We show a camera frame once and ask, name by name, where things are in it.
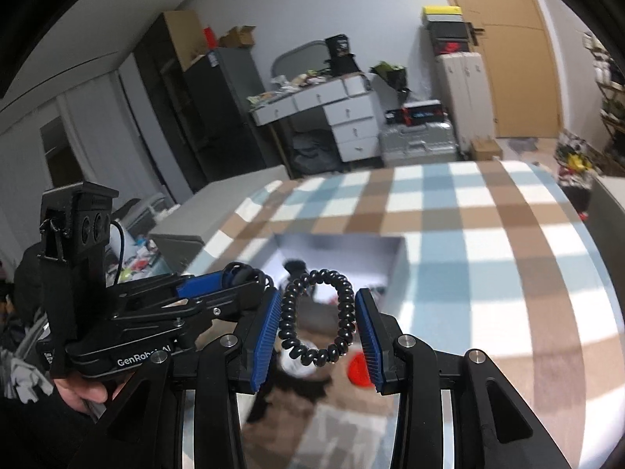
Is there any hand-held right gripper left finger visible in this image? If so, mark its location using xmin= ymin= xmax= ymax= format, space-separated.
xmin=105 ymin=287 xmax=284 ymax=469

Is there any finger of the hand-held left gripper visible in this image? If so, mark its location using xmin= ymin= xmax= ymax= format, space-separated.
xmin=105 ymin=263 xmax=255 ymax=314
xmin=114 ymin=280 xmax=275 ymax=326

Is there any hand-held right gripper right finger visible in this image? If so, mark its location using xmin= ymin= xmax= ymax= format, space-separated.
xmin=355 ymin=287 xmax=572 ymax=469

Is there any black spiral hair tie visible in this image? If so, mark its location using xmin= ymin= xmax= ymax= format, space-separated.
xmin=278 ymin=268 xmax=355 ymax=367

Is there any silver box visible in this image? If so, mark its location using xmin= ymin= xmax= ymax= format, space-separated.
xmin=266 ymin=233 xmax=408 ymax=323

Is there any person's left hand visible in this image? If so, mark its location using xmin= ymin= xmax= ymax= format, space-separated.
xmin=54 ymin=376 xmax=111 ymax=414

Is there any red round badge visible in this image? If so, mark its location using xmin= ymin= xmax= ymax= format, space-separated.
xmin=348 ymin=352 xmax=375 ymax=388

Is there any white round compact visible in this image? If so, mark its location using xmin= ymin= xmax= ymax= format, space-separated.
xmin=276 ymin=347 xmax=333 ymax=382

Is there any long black hair clip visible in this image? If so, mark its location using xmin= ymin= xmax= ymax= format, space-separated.
xmin=246 ymin=374 xmax=333 ymax=423

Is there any cluttered checked side table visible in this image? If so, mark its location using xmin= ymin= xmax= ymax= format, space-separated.
xmin=105 ymin=234 xmax=171 ymax=285

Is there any grey bedside cabinet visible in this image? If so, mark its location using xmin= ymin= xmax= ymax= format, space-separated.
xmin=588 ymin=173 xmax=625 ymax=236
xmin=149 ymin=165 xmax=289 ymax=274

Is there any grey chair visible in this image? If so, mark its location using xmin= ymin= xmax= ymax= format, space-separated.
xmin=112 ymin=193 xmax=171 ymax=235

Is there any checked tablecloth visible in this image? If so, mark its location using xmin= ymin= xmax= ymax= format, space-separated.
xmin=180 ymin=159 xmax=611 ymax=469

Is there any dark grey fridge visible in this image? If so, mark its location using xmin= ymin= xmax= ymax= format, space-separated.
xmin=183 ymin=48 xmax=268 ymax=191

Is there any dark wardrobe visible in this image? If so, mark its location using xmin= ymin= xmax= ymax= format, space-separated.
xmin=132 ymin=12 xmax=208 ymax=199

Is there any silver suitcase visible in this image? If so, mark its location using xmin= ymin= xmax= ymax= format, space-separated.
xmin=378 ymin=124 xmax=460 ymax=167

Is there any white dressing desk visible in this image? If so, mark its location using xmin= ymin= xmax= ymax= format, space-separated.
xmin=249 ymin=72 xmax=384 ymax=163

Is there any clutter on desk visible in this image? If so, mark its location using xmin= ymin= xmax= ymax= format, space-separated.
xmin=246 ymin=71 xmax=343 ymax=107

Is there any small cardboard box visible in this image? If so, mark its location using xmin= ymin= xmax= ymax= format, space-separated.
xmin=470 ymin=138 xmax=504 ymax=161

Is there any black red flat box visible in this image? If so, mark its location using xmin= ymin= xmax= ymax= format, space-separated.
xmin=403 ymin=100 xmax=445 ymax=125

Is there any grey arched mirror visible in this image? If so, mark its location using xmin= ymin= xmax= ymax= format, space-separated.
xmin=271 ymin=41 xmax=333 ymax=89

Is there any flat cardboard sheet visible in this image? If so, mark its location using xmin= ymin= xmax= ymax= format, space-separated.
xmin=163 ymin=10 xmax=208 ymax=72

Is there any open cardboard box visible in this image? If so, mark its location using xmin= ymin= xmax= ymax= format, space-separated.
xmin=217 ymin=25 xmax=257 ymax=50

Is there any white suitcase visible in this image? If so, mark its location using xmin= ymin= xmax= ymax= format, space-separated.
xmin=436 ymin=51 xmax=494 ymax=154

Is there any black paper bag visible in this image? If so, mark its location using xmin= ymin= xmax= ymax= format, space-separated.
xmin=325 ymin=34 xmax=361 ymax=75

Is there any dark wrapped bouquet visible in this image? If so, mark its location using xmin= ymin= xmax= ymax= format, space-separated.
xmin=370 ymin=61 xmax=411 ymax=106

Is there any pile of shoes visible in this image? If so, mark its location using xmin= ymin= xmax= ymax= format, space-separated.
xmin=557 ymin=129 xmax=605 ymax=177

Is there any red black shoe box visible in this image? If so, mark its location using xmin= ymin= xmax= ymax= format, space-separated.
xmin=430 ymin=36 xmax=472 ymax=57

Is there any wooden door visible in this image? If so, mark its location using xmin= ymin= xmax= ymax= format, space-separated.
xmin=432 ymin=0 xmax=562 ymax=140

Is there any wooden shoe rack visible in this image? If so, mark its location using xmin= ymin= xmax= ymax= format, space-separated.
xmin=583 ymin=34 xmax=625 ymax=177

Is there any yellow lid shoe box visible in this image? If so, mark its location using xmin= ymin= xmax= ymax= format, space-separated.
xmin=422 ymin=6 xmax=464 ymax=25

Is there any shoe rack with shoes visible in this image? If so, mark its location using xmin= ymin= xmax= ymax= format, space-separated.
xmin=583 ymin=34 xmax=625 ymax=167

